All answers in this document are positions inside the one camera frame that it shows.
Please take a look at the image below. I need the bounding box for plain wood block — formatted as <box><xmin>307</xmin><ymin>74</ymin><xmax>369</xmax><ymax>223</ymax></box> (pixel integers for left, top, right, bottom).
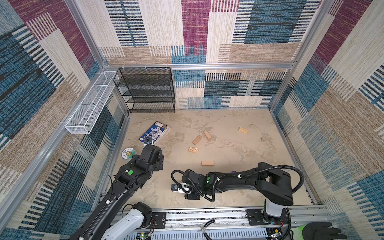
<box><xmin>203</xmin><ymin>131</ymin><xmax>212</xmax><ymax>140</ymax></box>
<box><xmin>192</xmin><ymin>135</ymin><xmax>203</xmax><ymax>146</ymax></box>

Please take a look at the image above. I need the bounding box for black green gloved hand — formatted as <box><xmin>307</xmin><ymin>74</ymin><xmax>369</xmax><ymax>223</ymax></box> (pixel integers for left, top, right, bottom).
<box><xmin>290</xmin><ymin>222</ymin><xmax>348</xmax><ymax>240</ymax></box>

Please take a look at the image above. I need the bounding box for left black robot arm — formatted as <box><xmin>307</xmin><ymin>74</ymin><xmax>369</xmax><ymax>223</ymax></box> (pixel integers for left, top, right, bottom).
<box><xmin>70</xmin><ymin>145</ymin><xmax>164</xmax><ymax>240</ymax></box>

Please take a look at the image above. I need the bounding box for aluminium front rail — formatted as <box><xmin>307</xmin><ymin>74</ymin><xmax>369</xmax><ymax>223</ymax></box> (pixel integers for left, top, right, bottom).
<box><xmin>101</xmin><ymin>204</ymin><xmax>332</xmax><ymax>240</ymax></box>

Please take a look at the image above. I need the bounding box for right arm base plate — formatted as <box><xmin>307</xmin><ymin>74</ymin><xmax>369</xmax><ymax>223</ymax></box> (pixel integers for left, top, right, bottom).
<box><xmin>246</xmin><ymin>208</ymin><xmax>289</xmax><ymax>226</ymax></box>

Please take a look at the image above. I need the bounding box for wood block numbered 72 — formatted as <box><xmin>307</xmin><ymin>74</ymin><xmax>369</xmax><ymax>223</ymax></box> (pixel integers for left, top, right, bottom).
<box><xmin>201</xmin><ymin>161</ymin><xmax>215</xmax><ymax>167</ymax></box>

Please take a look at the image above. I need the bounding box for far wood block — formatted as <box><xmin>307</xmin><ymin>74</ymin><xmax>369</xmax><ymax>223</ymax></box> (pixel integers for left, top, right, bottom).
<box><xmin>239</xmin><ymin>128</ymin><xmax>249</xmax><ymax>134</ymax></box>

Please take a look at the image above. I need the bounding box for plain wood block right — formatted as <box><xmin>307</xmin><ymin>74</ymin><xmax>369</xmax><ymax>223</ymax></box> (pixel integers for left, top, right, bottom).
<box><xmin>203</xmin><ymin>131</ymin><xmax>212</xmax><ymax>140</ymax></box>

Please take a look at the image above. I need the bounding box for white wire basket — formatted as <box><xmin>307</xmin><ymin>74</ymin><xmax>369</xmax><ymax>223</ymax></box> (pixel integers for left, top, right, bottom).
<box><xmin>65</xmin><ymin>71</ymin><xmax>117</xmax><ymax>135</ymax></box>

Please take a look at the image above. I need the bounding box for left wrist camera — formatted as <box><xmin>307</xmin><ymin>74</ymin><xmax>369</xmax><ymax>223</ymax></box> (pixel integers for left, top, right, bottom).
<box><xmin>144</xmin><ymin>136</ymin><xmax>153</xmax><ymax>146</ymax></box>

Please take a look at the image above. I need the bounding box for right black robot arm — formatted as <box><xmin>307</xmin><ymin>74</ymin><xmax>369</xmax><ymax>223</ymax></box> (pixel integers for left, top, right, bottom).
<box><xmin>171</xmin><ymin>163</ymin><xmax>304</xmax><ymax>224</ymax></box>

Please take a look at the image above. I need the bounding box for cow picture wood block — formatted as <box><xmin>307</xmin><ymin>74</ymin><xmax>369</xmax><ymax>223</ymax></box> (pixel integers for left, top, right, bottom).
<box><xmin>189</xmin><ymin>147</ymin><xmax>199</xmax><ymax>153</ymax></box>

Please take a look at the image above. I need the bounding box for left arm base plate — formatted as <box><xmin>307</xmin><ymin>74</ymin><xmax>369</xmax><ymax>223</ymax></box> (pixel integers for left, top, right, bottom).
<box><xmin>142</xmin><ymin>212</ymin><xmax>167</xmax><ymax>230</ymax></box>

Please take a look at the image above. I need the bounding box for plain wood block left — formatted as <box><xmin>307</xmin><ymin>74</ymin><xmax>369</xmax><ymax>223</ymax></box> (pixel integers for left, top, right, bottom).
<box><xmin>192</xmin><ymin>135</ymin><xmax>203</xmax><ymax>146</ymax></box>

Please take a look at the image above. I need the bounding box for blue comic book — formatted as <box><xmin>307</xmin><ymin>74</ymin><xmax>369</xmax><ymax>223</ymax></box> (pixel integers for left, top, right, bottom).
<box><xmin>139</xmin><ymin>122</ymin><xmax>171</xmax><ymax>145</ymax></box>

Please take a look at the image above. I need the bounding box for black wire shelf rack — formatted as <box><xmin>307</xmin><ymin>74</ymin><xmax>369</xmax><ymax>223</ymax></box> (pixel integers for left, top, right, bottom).
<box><xmin>114</xmin><ymin>67</ymin><xmax>176</xmax><ymax>114</ymax></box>

